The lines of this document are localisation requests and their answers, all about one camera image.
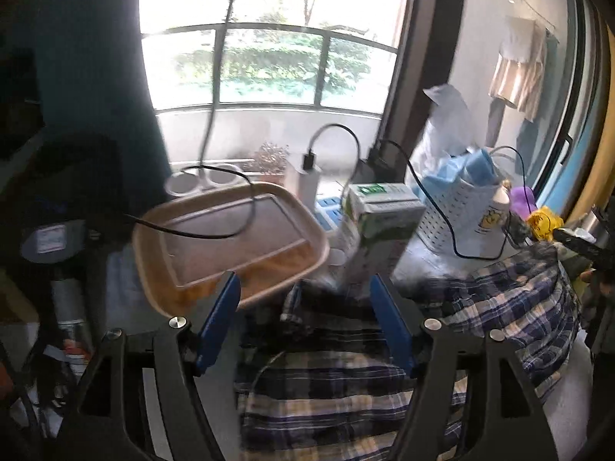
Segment plaid flannel pants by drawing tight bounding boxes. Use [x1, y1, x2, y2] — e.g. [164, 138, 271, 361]
[234, 242, 578, 460]

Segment grey spray can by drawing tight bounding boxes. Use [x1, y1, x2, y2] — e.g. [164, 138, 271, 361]
[51, 279, 94, 380]

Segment white cartoon bear mug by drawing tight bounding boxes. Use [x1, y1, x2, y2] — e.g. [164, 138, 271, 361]
[475, 200, 510, 257]

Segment beige lidded food container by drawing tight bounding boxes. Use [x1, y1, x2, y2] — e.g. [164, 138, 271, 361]
[132, 182, 329, 317]

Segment yellow crumpled wrapper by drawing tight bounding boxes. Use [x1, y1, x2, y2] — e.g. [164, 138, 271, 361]
[525, 206, 564, 242]

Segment white perforated storage basket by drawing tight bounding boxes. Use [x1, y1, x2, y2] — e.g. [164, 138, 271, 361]
[416, 176, 500, 259]

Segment steel thermos bottle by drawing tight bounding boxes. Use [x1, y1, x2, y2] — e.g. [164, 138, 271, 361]
[578, 206, 614, 249]

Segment purple cloth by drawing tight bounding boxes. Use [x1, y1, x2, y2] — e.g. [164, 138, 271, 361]
[510, 185, 537, 221]

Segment small duck bottle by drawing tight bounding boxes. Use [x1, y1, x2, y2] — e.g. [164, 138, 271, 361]
[492, 179, 512, 213]

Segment green white milk carton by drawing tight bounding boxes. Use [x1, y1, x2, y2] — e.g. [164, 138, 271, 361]
[331, 183, 425, 286]

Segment yellow curtain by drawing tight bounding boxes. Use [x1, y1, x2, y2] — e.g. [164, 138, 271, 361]
[568, 27, 615, 222]

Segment white power strip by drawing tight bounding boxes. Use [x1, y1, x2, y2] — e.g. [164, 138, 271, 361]
[313, 196, 343, 234]

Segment white plastic bag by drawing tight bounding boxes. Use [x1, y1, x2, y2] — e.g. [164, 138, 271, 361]
[411, 83, 477, 175]

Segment white usb charger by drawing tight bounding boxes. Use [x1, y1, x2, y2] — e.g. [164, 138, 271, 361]
[284, 151, 321, 211]

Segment hanging laundry clothes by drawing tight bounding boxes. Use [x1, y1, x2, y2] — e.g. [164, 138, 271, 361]
[485, 16, 559, 147]

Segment teal curtain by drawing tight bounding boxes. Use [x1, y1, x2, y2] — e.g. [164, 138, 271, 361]
[31, 0, 170, 213]

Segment black power cable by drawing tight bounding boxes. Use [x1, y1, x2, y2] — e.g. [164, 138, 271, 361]
[124, 123, 530, 261]

